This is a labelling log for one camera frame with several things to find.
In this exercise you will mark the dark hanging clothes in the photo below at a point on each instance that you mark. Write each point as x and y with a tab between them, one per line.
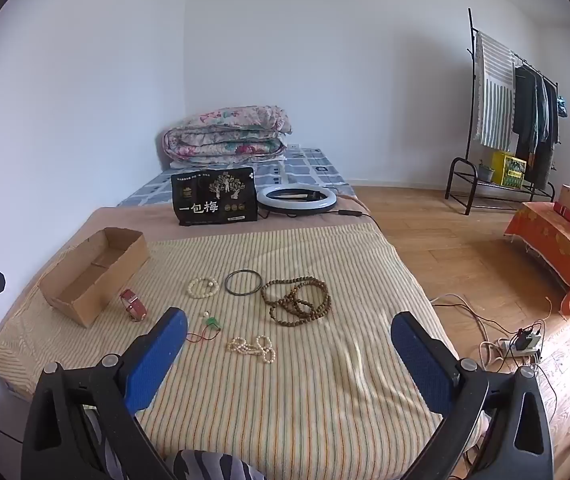
535	110

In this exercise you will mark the blue checked bedsheet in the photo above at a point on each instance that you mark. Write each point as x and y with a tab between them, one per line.
310	170

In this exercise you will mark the yellow plastic crate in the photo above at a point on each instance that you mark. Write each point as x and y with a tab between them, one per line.
507	170

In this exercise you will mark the black bangle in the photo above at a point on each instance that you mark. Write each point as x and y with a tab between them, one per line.
226	284

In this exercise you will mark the zebra print pants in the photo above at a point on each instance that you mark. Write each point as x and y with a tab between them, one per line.
205	465

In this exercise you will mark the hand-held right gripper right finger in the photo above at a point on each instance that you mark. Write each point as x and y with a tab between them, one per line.
422	360

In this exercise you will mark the pink brown blanket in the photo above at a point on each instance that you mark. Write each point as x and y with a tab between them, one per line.
140	217

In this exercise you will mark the black metal clothes rack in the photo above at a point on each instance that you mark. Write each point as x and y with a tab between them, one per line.
464	159

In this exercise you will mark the white power strip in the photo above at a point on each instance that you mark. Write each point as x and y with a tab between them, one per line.
510	347

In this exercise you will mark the black snack bag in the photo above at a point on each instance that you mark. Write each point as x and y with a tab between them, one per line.
215	195

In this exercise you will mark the yellow striped blanket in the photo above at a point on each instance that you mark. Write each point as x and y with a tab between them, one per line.
315	360

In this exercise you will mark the grey striped hanging towel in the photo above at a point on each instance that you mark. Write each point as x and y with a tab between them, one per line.
495	90

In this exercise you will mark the teal hanging cloth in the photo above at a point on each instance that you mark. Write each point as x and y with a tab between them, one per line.
562	106

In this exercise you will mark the folded floral quilt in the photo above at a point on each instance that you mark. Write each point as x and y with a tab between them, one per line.
225	135

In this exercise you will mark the small grey pot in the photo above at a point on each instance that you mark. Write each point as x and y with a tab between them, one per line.
486	172

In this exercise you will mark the orange cloth covered table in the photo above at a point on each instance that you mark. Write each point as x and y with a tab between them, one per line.
550	240

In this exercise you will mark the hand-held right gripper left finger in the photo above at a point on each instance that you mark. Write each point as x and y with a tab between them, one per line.
157	355

